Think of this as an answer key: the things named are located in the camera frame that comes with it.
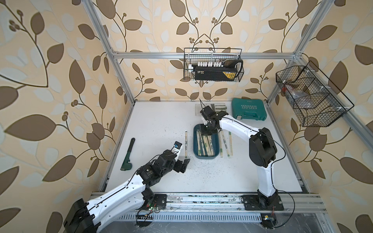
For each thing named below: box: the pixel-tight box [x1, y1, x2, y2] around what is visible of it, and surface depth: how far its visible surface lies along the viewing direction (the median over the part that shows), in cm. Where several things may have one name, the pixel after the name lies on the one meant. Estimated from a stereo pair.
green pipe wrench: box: [119, 137, 136, 171], surface depth 90 cm
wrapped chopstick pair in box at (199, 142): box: [196, 130, 203, 157], surface depth 98 cm
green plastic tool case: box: [231, 98, 268, 121], surface depth 113 cm
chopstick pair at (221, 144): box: [220, 130, 224, 158], surface depth 98 cm
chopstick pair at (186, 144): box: [185, 130, 188, 159], surface depth 98 cm
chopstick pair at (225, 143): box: [220, 129, 231, 158], surface depth 98 cm
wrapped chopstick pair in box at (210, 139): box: [206, 134, 215, 157], surface depth 97 cm
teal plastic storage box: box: [192, 123, 220, 160], surface depth 95 cm
